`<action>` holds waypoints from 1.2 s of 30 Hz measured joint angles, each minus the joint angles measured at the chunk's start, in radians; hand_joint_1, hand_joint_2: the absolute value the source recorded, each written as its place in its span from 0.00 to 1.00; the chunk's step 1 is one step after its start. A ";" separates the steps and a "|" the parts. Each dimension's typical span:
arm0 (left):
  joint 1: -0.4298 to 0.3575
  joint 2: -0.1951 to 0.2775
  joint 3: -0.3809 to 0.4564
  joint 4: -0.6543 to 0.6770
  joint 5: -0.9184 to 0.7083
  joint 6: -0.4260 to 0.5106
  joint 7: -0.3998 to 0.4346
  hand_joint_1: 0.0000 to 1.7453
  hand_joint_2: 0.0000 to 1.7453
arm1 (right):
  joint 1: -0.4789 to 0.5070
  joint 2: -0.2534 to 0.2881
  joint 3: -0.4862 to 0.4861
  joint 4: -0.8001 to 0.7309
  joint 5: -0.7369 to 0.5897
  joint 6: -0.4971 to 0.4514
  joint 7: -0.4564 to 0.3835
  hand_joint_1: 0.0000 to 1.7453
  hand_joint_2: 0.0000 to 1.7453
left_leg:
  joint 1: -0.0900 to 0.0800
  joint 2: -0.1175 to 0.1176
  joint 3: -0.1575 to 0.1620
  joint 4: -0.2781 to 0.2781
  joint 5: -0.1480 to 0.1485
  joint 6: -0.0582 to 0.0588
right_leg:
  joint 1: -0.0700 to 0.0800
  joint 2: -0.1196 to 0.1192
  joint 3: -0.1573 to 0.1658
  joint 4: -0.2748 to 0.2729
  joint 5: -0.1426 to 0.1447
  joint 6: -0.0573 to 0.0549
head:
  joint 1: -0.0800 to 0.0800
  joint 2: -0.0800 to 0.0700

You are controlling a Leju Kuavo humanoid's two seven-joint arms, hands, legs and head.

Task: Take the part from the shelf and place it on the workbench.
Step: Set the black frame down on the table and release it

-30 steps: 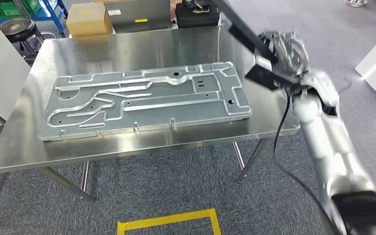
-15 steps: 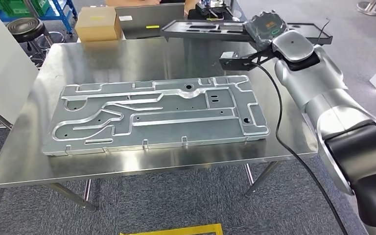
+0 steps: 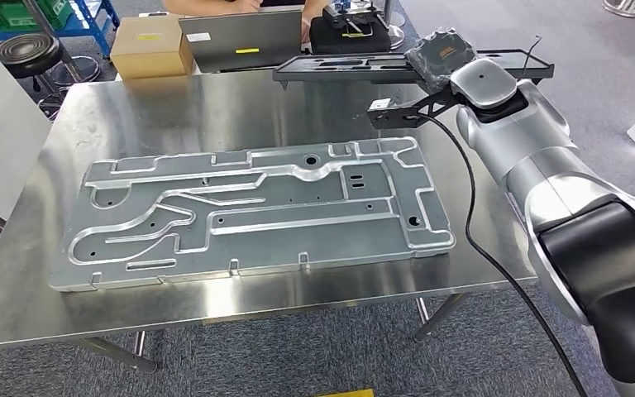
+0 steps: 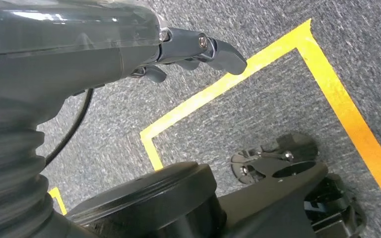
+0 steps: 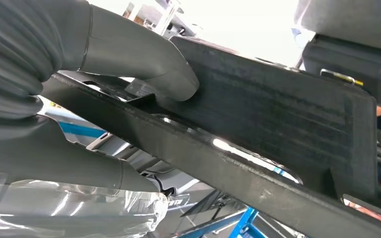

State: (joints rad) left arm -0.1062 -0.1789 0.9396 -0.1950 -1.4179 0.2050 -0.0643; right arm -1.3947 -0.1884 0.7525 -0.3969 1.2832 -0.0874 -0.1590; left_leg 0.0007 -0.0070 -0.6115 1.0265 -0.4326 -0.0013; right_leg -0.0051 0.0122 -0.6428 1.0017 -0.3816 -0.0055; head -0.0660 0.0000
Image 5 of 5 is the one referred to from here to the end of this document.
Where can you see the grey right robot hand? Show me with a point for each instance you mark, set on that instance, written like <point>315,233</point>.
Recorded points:
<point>128,56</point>

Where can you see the black and grey equipment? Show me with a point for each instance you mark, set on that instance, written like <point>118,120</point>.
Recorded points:
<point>341,56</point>

